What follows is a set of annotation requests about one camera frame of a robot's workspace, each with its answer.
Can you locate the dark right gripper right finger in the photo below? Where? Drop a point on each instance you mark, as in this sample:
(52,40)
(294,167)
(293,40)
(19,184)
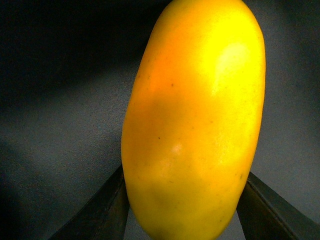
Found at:
(265,215)

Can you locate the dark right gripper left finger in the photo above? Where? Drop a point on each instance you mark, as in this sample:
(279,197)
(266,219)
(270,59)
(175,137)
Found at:
(104,216)

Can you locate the yellow mango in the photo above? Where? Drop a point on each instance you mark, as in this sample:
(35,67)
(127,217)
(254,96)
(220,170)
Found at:
(192,124)

